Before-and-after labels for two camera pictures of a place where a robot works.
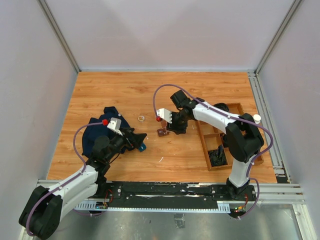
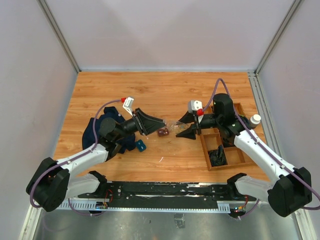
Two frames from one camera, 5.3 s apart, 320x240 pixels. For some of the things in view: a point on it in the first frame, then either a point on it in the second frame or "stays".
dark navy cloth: x=91 y=133 stays
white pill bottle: x=257 y=118 stays
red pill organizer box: x=163 y=131 stays
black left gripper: x=136 y=138 -> x=145 y=123
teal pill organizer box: x=142 y=147 stays
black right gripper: x=177 y=128 -> x=190 y=133
